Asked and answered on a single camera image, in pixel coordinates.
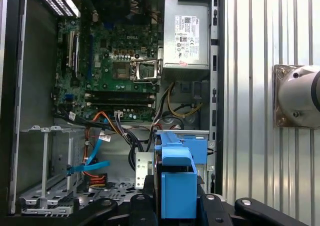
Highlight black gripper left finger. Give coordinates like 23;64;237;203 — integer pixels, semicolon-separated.
74;193;157;226

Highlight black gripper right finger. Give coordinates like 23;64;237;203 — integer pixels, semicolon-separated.
199;193;310;226

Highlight hard disk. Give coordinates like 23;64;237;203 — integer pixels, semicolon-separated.
153;132;201;221

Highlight metal disk bay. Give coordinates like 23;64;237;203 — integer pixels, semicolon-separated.
18;124;87;216

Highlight blue drive latch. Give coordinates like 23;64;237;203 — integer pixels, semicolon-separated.
183;135;209;167

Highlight black RAM slot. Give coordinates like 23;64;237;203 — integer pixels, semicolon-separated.
84;99;156;110
84;90;156;100

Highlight CPU socket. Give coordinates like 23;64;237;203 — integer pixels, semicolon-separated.
112;60;133;82

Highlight metal socket cover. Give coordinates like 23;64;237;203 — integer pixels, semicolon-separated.
131;58;162;84

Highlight green motherboard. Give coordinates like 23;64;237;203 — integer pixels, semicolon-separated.
53;15;162;123

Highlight black PC case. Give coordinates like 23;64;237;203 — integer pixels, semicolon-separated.
0;0;225;226

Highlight grey power supply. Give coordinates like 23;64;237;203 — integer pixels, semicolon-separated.
162;0;211;71

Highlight perforated slot cover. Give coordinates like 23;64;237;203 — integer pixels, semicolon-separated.
51;0;75;16
39;0;62;16

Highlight orange red power wires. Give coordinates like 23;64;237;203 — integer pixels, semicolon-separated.
83;172;108;189

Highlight blue flat wire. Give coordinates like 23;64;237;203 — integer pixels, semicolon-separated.
66;133;111;177

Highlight orange flat wire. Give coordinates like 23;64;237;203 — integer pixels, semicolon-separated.
83;110;121;187

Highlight black sleeved cable bundle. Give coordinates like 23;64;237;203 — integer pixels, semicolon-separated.
52;108;118;135

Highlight yellow wires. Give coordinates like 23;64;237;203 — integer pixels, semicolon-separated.
166;82;203;118

